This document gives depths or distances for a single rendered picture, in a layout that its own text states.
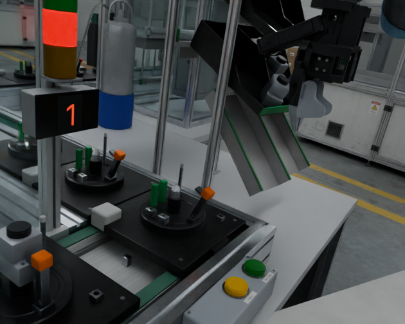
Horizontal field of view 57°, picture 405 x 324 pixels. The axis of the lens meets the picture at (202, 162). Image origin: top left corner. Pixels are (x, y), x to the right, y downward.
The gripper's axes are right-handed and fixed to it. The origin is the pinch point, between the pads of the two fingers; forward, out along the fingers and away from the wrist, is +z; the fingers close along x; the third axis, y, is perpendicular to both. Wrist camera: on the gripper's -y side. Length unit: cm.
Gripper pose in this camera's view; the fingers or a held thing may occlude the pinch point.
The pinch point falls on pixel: (292, 123)
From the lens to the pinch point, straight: 67.9
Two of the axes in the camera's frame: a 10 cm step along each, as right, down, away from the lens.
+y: 8.2, 3.2, -4.8
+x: 5.6, -2.3, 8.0
